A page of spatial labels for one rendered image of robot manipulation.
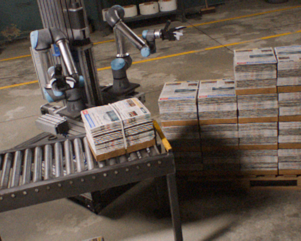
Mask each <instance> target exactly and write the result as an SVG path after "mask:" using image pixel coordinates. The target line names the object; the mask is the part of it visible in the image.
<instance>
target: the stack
mask: <svg viewBox="0 0 301 241"><path fill-rule="evenodd" d="M158 103H159V108H160V115H161V121H162V122H164V121H186V120H198V117H199V119H218V118H237V120H238V118H248V117H271V116H277V115H278V117H279V116H294V115H301V91H297V92H277V89H276V92H275V93H257V94H240V95H238V104H237V95H235V81H234V78H226V79H211V80H201V81H200V82H199V80H192V81H176V82H166V83H165V85H164V87H163V90H162V92H161V94H160V97H159V101H158ZM237 122H238V121H237ZM162 131H163V134H164V135H165V137H166V139H167V141H168V142H169V144H170V146H171V147H190V146H201V141H202V146H237V145H275V144H277V143H279V144H301V120H299V121H287V122H279V121H277V122H259V123H239V122H238V123H229V124H206V125H200V124H198V125H184V126H163V127H162ZM172 153H173V155H174V162H175V170H176V172H202V171H203V169H204V171H240V170H241V171H252V170H278V172H277V174H278V175H279V170H301V148H294V149H279V148H277V149H265V150H223V151H202V149H201V151H181V152H172ZM280 175H283V176H275V175H265V176H256V175H216V176H204V173H203V176H175V177H176V186H177V190H179V191H245V190H301V176H297V175H296V174H280ZM250 180H297V186H250ZM187 181H231V186H188V184H187Z"/></svg>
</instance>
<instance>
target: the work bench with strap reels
mask: <svg viewBox="0 0 301 241"><path fill-rule="evenodd" d="M96 6H97V12H98V17H99V23H100V28H101V30H100V31H103V34H104V36H103V37H107V35H106V30H105V26H108V25H110V24H109V23H108V22H107V21H106V19H105V13H106V11H107V10H108V9H104V10H102V7H101V1H100V0H96ZM181 6H182V8H181V7H179V6H178V2H177V0H160V1H158V2H153V1H152V2H146V3H142V4H139V10H140V12H137V8H136V5H127V6H123V8H124V10H125V16H124V22H125V23H126V22H132V21H137V20H143V19H149V18H155V17H160V16H166V15H172V14H175V17H174V18H178V17H179V16H178V13H182V17H183V21H182V23H185V22H186V19H185V8H184V0H181Z"/></svg>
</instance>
